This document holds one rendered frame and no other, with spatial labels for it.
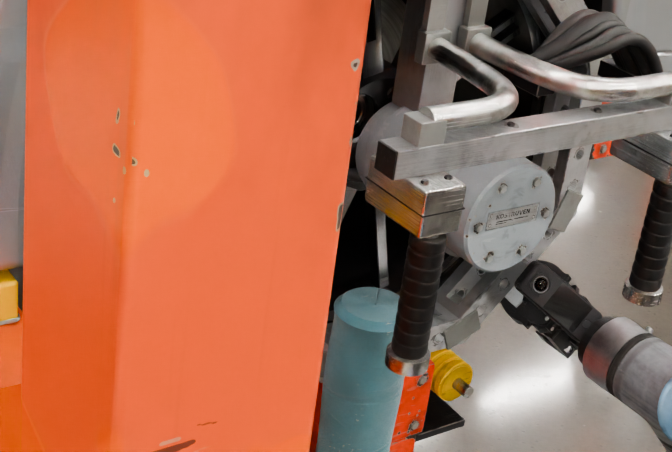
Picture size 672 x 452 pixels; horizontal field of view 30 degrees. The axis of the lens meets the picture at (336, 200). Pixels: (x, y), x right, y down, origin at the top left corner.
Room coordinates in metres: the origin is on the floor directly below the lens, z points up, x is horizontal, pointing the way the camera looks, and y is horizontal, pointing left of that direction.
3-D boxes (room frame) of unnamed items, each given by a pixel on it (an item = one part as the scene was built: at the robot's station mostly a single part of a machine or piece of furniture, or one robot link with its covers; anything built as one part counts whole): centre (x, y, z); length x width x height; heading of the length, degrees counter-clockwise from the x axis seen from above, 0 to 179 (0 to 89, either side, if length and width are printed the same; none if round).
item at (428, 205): (1.08, -0.07, 0.93); 0.09 x 0.05 x 0.05; 38
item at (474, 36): (1.31, -0.24, 1.03); 0.19 x 0.18 x 0.11; 38
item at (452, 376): (1.50, -0.12, 0.51); 0.29 x 0.06 x 0.06; 38
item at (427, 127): (1.19, -0.08, 1.03); 0.19 x 0.18 x 0.11; 38
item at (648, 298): (1.27, -0.36, 0.83); 0.04 x 0.04 x 0.16
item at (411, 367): (1.06, -0.09, 0.83); 0.04 x 0.04 x 0.16
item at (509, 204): (1.29, -0.13, 0.85); 0.21 x 0.14 x 0.14; 38
